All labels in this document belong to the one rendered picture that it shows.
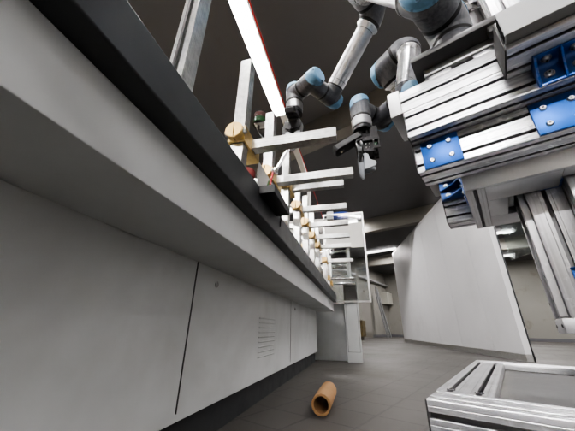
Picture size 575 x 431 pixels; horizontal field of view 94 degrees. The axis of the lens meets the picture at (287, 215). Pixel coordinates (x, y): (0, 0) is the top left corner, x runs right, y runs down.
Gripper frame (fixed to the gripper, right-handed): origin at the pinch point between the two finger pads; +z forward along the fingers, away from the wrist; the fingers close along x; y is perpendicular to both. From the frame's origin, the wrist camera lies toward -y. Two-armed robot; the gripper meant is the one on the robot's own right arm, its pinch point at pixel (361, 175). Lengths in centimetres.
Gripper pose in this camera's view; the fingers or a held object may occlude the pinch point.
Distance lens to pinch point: 97.8
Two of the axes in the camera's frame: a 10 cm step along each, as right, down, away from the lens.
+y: 9.7, -0.8, -2.3
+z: -0.2, 9.2, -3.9
